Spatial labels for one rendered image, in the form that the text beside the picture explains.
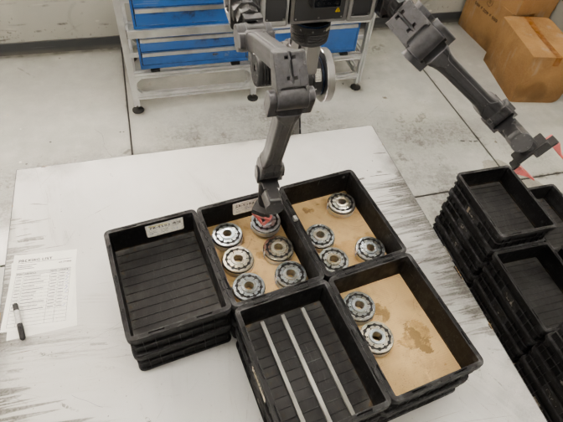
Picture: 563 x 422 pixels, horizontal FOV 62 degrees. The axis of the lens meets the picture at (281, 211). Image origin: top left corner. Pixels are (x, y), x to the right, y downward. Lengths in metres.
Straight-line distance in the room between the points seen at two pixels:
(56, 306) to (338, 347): 0.94
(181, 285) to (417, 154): 2.23
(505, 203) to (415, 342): 1.20
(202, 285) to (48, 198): 0.81
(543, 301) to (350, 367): 1.21
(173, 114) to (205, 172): 1.48
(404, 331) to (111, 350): 0.92
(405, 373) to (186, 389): 0.65
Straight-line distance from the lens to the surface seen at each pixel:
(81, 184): 2.07
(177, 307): 1.50
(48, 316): 1.74
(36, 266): 1.86
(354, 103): 3.68
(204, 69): 3.36
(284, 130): 1.17
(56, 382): 1.63
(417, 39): 1.22
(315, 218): 1.71
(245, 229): 1.66
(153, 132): 3.33
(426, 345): 1.54
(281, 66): 1.07
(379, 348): 1.46
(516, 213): 2.53
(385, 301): 1.57
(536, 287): 2.45
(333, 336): 1.47
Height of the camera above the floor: 2.14
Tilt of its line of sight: 50 degrees down
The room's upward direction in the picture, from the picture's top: 6 degrees clockwise
